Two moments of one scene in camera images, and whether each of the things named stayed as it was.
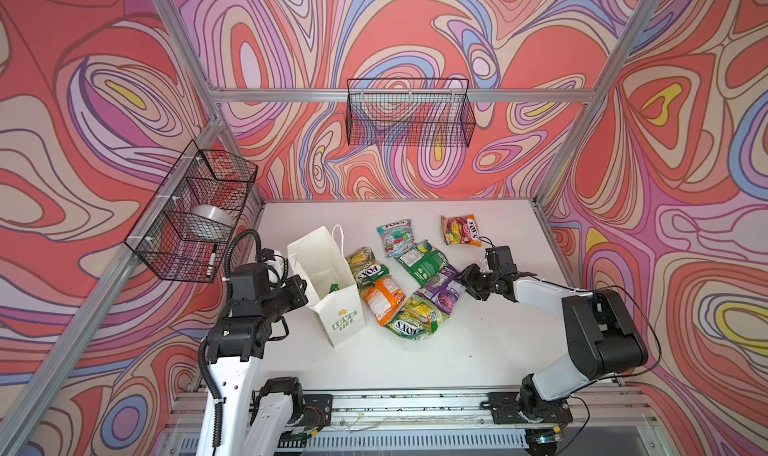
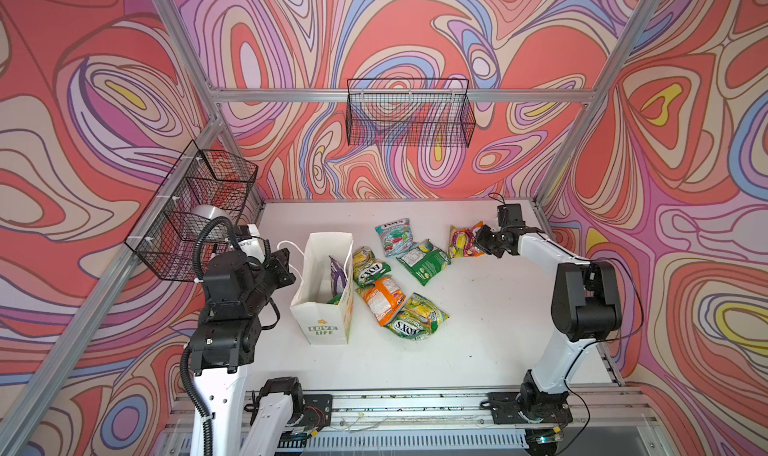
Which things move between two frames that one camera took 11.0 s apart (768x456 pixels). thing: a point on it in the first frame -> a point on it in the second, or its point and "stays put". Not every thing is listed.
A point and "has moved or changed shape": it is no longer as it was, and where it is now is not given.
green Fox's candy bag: (421, 260) stays put
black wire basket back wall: (409, 112) stays put
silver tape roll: (214, 213) stays put
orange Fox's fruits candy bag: (462, 229) has moved or changed shape
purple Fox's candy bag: (444, 289) -> (338, 276)
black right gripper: (468, 276) -> (481, 241)
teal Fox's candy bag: (397, 236) stays put
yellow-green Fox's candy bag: (365, 268) stays put
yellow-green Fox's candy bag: (418, 319) stays put
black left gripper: (295, 291) -> (278, 266)
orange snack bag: (384, 298) stays put
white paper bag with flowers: (328, 282) has moved or changed shape
